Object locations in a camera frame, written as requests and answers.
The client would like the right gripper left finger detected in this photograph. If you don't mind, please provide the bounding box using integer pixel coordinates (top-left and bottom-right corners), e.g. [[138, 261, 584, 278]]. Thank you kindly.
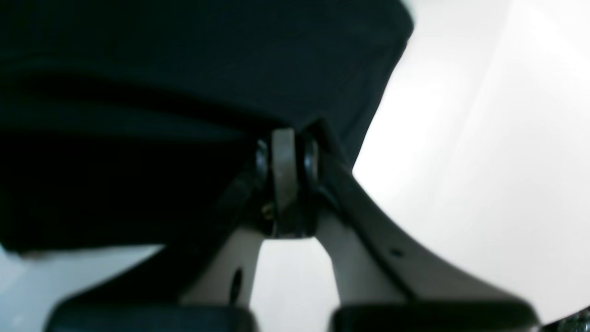
[[180, 140, 276, 307]]

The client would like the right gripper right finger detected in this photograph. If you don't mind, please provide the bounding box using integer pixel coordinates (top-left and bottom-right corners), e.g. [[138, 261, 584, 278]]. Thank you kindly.
[[272, 120, 526, 305]]

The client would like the black T-shirt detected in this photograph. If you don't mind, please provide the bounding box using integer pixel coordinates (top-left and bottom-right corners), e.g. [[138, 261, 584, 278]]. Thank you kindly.
[[0, 0, 414, 252]]

